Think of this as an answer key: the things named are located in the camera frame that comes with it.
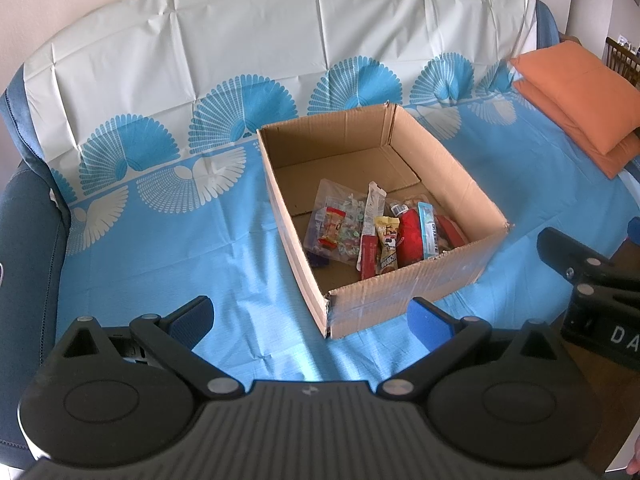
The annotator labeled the cardboard box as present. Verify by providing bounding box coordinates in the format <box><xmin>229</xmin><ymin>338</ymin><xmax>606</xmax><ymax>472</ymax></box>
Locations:
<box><xmin>256</xmin><ymin>102</ymin><xmax>511</xmax><ymax>340</ymax></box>

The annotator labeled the wooden chair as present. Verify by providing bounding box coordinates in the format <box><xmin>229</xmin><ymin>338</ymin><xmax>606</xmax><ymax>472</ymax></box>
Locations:
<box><xmin>604</xmin><ymin>35</ymin><xmax>640</xmax><ymax>87</ymax></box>

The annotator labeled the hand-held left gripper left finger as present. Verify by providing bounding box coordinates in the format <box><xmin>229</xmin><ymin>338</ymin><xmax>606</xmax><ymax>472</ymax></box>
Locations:
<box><xmin>47</xmin><ymin>296</ymin><xmax>245</xmax><ymax>400</ymax></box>

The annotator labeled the clear bag of sweets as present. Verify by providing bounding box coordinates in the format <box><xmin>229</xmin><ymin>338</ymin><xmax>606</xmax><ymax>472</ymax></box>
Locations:
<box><xmin>304</xmin><ymin>178</ymin><xmax>370</xmax><ymax>267</ymax></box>

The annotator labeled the yellow snack packet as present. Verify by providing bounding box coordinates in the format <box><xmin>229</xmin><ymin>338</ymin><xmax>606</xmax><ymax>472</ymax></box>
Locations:
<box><xmin>374</xmin><ymin>216</ymin><xmax>404</xmax><ymax>277</ymax></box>

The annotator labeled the light blue bar packet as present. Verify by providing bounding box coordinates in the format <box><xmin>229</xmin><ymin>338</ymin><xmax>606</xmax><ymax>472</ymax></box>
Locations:
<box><xmin>416</xmin><ymin>201</ymin><xmax>442</xmax><ymax>261</ymax></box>

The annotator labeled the long red and clear packet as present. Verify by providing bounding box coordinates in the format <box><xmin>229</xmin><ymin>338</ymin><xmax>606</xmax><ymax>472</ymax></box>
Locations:
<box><xmin>356</xmin><ymin>181</ymin><xmax>387</xmax><ymax>282</ymax></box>

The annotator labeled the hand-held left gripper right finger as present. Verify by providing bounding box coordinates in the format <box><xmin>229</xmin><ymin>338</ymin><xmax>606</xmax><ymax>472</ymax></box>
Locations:
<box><xmin>377</xmin><ymin>297</ymin><xmax>557</xmax><ymax>401</ymax></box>

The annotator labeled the orange pillow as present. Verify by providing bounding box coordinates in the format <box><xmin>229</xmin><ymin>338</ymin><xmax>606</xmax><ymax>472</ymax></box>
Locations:
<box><xmin>514</xmin><ymin>79</ymin><xmax>640</xmax><ymax>180</ymax></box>
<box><xmin>509</xmin><ymin>40</ymin><xmax>640</xmax><ymax>156</ymax></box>

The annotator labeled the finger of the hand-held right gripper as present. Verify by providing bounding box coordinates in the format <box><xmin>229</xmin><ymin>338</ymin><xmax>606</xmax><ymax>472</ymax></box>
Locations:
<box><xmin>536</xmin><ymin>226</ymin><xmax>640</xmax><ymax>306</ymax></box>

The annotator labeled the blue white fan-patterned cloth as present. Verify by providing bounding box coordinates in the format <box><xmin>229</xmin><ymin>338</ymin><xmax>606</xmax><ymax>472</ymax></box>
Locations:
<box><xmin>22</xmin><ymin>0</ymin><xmax>640</xmax><ymax>396</ymax></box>

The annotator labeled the red snack pouch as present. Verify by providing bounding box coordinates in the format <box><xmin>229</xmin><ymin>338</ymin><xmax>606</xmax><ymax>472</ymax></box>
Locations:
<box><xmin>392</xmin><ymin>201</ymin><xmax>427</xmax><ymax>267</ymax></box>

